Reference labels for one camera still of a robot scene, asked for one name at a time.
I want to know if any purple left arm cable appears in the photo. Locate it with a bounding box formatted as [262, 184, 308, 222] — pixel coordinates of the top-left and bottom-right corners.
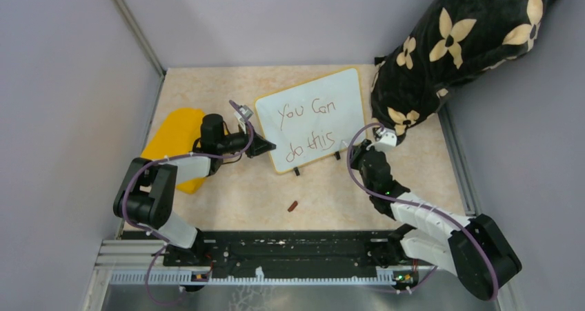
[121, 99, 255, 306]

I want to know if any brown marker cap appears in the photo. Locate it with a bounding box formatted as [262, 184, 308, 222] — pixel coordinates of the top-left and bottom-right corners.
[287, 201, 299, 212]

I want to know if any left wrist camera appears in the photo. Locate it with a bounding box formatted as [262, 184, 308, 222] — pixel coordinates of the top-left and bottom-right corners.
[235, 105, 254, 123]

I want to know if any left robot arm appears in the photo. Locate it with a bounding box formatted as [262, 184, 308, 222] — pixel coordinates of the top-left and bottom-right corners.
[113, 113, 277, 265]

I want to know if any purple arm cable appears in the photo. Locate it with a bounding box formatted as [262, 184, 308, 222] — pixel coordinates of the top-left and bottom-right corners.
[346, 123, 500, 301]
[121, 99, 255, 306]

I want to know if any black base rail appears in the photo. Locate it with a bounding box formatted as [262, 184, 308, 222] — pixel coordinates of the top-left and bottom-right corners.
[98, 229, 508, 292]

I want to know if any black floral pillow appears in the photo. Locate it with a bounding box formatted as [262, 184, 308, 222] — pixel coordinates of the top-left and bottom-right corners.
[370, 0, 558, 141]

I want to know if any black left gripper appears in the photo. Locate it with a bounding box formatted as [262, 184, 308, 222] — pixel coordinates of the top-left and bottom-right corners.
[218, 121, 275, 159]

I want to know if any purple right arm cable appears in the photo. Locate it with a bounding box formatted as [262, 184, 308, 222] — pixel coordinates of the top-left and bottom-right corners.
[346, 123, 500, 301]

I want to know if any yellow framed whiteboard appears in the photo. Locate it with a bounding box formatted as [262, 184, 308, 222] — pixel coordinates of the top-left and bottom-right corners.
[254, 68, 366, 174]

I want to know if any yellow cloth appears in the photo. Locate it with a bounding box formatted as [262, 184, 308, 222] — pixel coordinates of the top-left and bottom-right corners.
[141, 108, 206, 194]

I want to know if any aluminium corner post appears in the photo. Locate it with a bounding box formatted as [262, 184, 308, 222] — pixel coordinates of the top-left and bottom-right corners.
[111, 0, 166, 78]

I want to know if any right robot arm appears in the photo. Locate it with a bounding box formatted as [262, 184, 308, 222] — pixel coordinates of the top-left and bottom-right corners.
[347, 140, 522, 301]

